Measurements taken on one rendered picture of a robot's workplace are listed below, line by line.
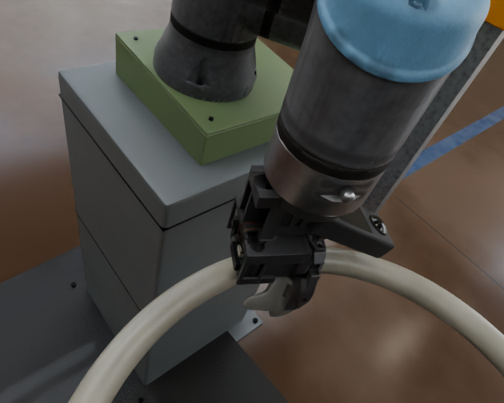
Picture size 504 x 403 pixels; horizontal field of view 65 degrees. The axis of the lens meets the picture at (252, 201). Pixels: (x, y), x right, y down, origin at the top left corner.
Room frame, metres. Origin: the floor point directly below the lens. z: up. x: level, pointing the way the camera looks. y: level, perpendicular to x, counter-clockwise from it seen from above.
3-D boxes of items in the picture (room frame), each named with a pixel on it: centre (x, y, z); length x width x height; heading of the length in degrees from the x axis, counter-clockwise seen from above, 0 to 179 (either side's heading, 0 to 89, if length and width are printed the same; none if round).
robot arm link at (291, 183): (0.25, -0.04, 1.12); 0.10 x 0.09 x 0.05; 25
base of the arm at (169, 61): (0.66, 0.16, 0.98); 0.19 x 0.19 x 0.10
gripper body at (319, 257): (0.26, -0.04, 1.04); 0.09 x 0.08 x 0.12; 115
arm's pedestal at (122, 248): (0.66, 0.16, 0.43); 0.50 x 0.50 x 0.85; 54
